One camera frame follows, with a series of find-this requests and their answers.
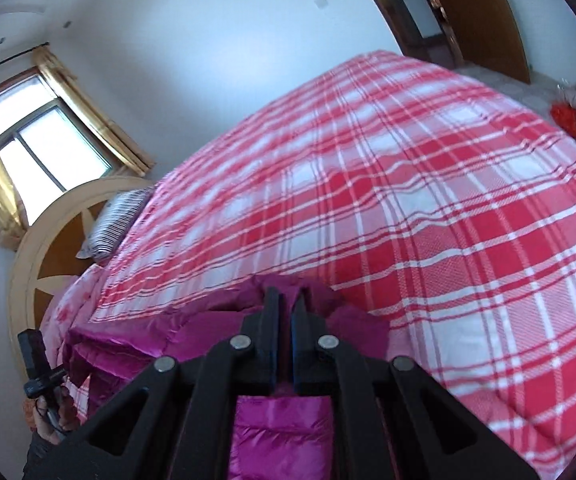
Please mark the pink floral folded quilt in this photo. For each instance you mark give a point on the pink floral folded quilt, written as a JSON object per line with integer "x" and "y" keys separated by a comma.
{"x": 68, "y": 305}

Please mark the window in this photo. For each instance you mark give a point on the window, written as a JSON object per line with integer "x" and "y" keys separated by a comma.
{"x": 43, "y": 155}

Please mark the striped pillow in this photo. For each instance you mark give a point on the striped pillow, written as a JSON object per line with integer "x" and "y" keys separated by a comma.
{"x": 113, "y": 225}

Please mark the dark wooden door frame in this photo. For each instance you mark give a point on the dark wooden door frame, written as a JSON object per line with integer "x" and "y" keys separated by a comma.
{"x": 382, "y": 5}

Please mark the black curtain rod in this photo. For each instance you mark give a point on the black curtain rod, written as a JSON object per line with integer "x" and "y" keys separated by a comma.
{"x": 8, "y": 62}

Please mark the brown wooden door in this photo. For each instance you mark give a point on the brown wooden door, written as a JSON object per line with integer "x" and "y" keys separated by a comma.
{"x": 477, "y": 20}

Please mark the red cloth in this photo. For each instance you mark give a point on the red cloth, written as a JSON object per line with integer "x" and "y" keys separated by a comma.
{"x": 567, "y": 119}

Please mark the cream and wood headboard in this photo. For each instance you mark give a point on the cream and wood headboard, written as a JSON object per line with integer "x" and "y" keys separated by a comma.
{"x": 68, "y": 240}

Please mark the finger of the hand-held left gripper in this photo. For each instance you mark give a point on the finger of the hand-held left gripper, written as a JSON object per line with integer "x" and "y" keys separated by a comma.
{"x": 30, "y": 345}
{"x": 43, "y": 382}

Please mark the bed with red plaid sheet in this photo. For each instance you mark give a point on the bed with red plaid sheet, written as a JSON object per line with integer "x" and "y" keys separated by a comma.
{"x": 417, "y": 210}

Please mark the narrow yellow curtain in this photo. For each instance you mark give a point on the narrow yellow curtain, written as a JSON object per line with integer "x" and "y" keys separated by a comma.
{"x": 103, "y": 120}

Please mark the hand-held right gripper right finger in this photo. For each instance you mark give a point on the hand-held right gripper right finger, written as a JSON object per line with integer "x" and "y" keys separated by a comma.
{"x": 295, "y": 340}

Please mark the purple down jacket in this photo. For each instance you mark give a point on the purple down jacket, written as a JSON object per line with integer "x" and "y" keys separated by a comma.
{"x": 278, "y": 435}

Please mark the person's left forearm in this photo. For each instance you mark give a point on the person's left forearm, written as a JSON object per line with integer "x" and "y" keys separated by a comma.
{"x": 43, "y": 457}

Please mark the person's left hand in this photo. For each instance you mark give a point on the person's left hand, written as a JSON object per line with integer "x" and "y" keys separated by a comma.
{"x": 43, "y": 417}

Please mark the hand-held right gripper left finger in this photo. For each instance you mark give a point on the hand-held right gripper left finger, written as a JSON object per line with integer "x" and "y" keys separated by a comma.
{"x": 270, "y": 330}

